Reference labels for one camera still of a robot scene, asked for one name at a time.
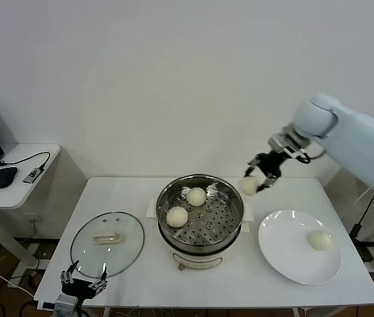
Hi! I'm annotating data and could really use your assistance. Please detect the black usb hub cable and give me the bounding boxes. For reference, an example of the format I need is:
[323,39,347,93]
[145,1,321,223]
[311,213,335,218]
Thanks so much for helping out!
[0,151,52,173]

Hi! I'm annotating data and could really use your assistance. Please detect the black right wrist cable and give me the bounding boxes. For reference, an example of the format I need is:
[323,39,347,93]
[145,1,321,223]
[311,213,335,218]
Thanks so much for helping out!
[299,148,326,164]

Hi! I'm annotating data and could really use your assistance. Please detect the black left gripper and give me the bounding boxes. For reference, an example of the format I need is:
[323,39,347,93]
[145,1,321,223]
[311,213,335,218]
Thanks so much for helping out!
[60,260,108,298]

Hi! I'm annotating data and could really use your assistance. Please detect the black cable with inline box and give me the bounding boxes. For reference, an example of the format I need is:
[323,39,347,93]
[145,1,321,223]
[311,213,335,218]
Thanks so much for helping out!
[352,193,374,242]

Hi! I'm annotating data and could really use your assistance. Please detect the grey usb hub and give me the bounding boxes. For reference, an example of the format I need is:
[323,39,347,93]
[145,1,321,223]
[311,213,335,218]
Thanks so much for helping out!
[22,166,41,185]

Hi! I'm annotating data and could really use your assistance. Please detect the stainless steel steamer basket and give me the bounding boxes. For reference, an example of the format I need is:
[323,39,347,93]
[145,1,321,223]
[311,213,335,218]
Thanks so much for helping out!
[145,174,256,248]

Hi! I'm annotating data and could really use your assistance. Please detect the black computer mouse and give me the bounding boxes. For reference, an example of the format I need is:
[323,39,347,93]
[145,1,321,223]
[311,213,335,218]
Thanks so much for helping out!
[0,166,19,190]

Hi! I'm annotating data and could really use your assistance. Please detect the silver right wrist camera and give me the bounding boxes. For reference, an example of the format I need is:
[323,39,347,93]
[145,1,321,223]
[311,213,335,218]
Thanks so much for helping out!
[268,127,309,162]

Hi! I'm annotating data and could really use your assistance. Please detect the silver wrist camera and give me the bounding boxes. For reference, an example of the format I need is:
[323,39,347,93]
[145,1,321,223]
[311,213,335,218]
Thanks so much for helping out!
[43,293,82,317]
[268,127,309,162]

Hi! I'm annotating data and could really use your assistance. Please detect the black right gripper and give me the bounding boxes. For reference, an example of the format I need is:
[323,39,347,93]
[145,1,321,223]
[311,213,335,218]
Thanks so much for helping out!
[243,151,289,194]

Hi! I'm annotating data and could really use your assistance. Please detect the white floor cable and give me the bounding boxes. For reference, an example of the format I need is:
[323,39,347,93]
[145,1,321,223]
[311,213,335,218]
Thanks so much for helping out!
[0,259,38,298]

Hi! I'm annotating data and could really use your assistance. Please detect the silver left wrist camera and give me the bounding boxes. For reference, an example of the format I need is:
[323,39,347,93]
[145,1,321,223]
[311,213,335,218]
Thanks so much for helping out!
[43,293,82,317]

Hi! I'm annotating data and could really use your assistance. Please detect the white steamed baozi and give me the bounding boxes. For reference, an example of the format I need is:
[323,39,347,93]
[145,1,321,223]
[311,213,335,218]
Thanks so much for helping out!
[186,187,207,207]
[306,230,333,251]
[166,207,189,229]
[239,176,260,197]

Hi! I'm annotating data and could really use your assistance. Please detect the white round plate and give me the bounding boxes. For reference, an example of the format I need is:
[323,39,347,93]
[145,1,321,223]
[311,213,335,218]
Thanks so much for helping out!
[257,209,343,285]

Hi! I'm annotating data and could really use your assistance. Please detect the round glass pot lid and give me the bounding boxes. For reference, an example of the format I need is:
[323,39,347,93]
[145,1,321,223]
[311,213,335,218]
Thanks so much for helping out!
[70,211,145,280]

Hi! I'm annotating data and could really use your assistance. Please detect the cream electric cooker base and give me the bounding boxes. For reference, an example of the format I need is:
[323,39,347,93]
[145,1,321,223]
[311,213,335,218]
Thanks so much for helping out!
[145,211,256,272]

